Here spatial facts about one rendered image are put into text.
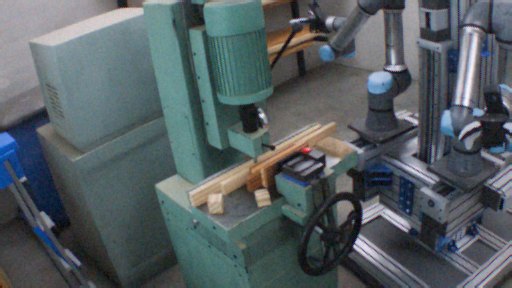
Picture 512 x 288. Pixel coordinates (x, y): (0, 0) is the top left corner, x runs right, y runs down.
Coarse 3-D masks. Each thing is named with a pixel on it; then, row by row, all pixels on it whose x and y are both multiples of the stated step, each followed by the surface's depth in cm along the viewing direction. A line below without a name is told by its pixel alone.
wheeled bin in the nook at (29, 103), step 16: (16, 96) 273; (32, 96) 264; (0, 112) 250; (16, 112) 244; (32, 112) 246; (0, 128) 234; (16, 128) 243; (32, 128) 252; (32, 144) 255; (32, 160) 258; (32, 176) 261; (48, 176) 270; (32, 192) 266; (48, 192) 273; (48, 208) 276; (64, 224) 292
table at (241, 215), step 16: (336, 160) 158; (352, 160) 162; (336, 176) 158; (240, 192) 148; (272, 192) 145; (336, 192) 146; (192, 208) 145; (208, 208) 142; (224, 208) 141; (240, 208) 140; (256, 208) 139; (272, 208) 141; (288, 208) 142; (208, 224) 140; (224, 224) 133; (240, 224) 134; (256, 224) 138; (224, 240) 136
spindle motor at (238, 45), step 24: (216, 0) 132; (240, 0) 126; (216, 24) 124; (240, 24) 123; (264, 24) 130; (216, 48) 129; (240, 48) 127; (264, 48) 132; (216, 72) 134; (240, 72) 130; (264, 72) 134; (240, 96) 134; (264, 96) 136
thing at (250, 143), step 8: (232, 128) 152; (240, 128) 151; (232, 136) 152; (240, 136) 148; (248, 136) 145; (256, 136) 144; (264, 136) 146; (232, 144) 154; (240, 144) 150; (248, 144) 146; (256, 144) 145; (248, 152) 148; (256, 152) 146; (264, 152) 148
